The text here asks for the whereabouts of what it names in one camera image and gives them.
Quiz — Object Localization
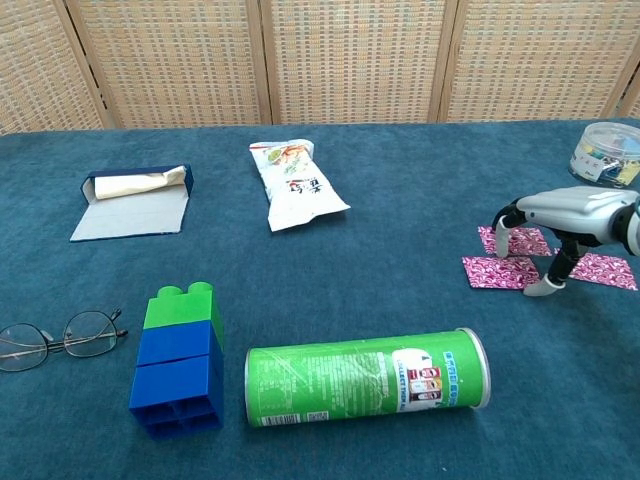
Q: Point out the cream paper sheet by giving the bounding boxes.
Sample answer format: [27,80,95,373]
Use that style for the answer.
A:
[93,167,187,201]

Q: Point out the clear jar of binder clips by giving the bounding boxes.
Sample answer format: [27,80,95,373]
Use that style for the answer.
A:
[568,121,640,190]

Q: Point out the white snack bag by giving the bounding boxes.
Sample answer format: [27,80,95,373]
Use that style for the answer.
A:
[249,139,352,233]

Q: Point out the green chip can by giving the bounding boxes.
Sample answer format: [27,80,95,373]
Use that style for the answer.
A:
[244,327,492,429]

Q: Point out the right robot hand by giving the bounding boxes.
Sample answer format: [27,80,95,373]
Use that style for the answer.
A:
[492,185,640,298]

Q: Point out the green toy building block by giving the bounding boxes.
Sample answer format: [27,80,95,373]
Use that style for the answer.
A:
[142,281,225,351]

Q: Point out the blue toy building block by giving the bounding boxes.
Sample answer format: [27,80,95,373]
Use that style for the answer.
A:
[135,319,225,369]
[128,349,225,441]

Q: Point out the thin metal frame eyeglasses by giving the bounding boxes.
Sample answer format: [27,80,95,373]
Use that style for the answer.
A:
[0,308,129,373]

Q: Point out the pink patterned paper square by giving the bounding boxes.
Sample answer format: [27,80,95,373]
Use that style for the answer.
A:
[461,256,542,290]
[568,253,640,292]
[477,226,553,258]

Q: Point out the blue carpet table cover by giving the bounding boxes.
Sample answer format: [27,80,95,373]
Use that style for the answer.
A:
[0,117,640,480]

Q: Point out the open blue cardboard box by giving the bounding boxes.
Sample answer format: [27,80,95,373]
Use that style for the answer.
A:
[69,163,195,243]

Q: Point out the woven folding screen panel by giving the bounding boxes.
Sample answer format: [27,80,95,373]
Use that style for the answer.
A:
[52,0,274,130]
[257,0,459,126]
[0,0,115,135]
[613,74,640,120]
[438,0,640,124]

